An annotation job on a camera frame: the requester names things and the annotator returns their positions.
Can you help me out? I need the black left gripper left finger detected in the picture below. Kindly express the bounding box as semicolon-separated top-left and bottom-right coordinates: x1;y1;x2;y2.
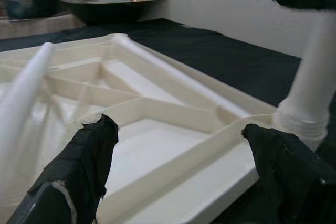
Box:
7;113;119;224

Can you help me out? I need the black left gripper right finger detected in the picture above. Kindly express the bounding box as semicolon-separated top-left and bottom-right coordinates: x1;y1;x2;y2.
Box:
241;123;336;224

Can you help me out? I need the white plastic children table top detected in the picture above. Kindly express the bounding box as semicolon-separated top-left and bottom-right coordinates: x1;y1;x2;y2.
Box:
0;33;289;224

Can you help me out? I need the black tablecloth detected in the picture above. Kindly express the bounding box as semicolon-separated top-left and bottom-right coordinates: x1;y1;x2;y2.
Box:
0;18;336;156

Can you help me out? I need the beige cloth covered bench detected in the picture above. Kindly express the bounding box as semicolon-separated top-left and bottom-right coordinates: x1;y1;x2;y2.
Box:
0;14;87;41

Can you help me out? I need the black wok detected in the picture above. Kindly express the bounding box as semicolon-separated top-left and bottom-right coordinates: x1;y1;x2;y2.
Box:
59;0;169;27

